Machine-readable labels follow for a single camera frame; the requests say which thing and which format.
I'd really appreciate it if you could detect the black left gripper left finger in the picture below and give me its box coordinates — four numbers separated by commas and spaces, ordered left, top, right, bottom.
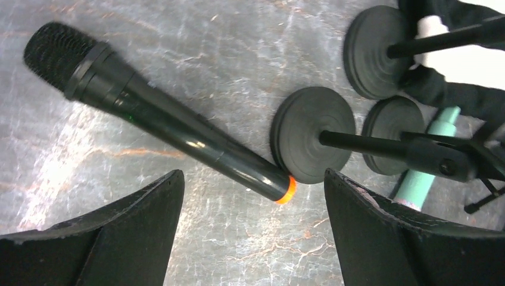
1, 170, 185, 285

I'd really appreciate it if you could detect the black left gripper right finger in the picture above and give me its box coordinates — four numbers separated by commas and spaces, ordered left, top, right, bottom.
324, 169, 504, 285

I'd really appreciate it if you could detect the black microphone orange end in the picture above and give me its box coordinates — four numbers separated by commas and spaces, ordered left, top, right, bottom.
23, 21, 296, 204

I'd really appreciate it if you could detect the front round base mic stand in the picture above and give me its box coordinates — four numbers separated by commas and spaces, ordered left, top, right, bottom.
270, 86, 485, 184

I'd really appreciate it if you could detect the round base mic stand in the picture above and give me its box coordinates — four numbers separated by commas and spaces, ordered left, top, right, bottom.
270, 86, 485, 184
361, 96, 426, 176
342, 5, 504, 100

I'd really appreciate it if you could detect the middle round base mic stand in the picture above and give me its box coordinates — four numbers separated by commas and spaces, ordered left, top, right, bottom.
361, 96, 426, 176

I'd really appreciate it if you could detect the back round base mic stand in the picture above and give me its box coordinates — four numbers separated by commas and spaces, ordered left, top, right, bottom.
342, 5, 504, 100

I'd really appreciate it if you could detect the teal green microphone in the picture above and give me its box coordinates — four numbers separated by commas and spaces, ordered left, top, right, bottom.
394, 107, 461, 211

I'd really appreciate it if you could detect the tripod shock mount mic stand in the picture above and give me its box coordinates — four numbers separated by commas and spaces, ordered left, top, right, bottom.
464, 127, 504, 214

